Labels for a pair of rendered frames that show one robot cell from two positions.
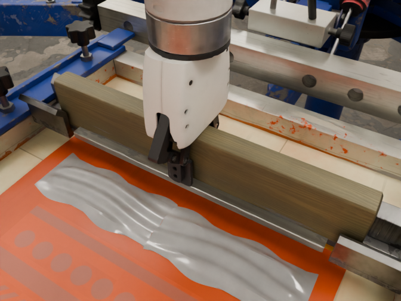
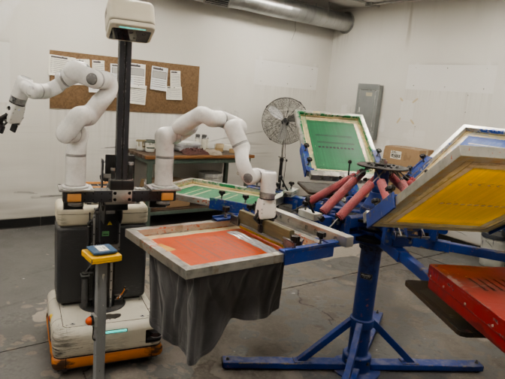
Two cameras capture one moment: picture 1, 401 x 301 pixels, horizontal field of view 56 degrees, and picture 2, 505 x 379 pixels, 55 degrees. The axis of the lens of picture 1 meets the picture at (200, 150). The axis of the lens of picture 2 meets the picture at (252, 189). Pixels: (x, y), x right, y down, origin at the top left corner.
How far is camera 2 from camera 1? 206 cm
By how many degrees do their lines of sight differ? 38
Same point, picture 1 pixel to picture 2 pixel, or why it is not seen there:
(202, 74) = (267, 204)
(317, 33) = (312, 216)
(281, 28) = (305, 214)
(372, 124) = (442, 352)
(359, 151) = (309, 241)
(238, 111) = not seen: hidden behind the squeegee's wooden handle
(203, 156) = (265, 225)
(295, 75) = (303, 225)
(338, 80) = (312, 225)
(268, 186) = (275, 229)
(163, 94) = (258, 205)
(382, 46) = not seen: hidden behind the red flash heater
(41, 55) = not seen: hidden behind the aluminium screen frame
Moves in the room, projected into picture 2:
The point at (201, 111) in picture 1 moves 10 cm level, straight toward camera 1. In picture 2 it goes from (265, 212) to (258, 216)
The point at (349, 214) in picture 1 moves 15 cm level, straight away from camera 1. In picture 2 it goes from (286, 232) to (311, 230)
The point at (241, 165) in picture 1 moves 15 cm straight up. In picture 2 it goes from (271, 225) to (274, 195)
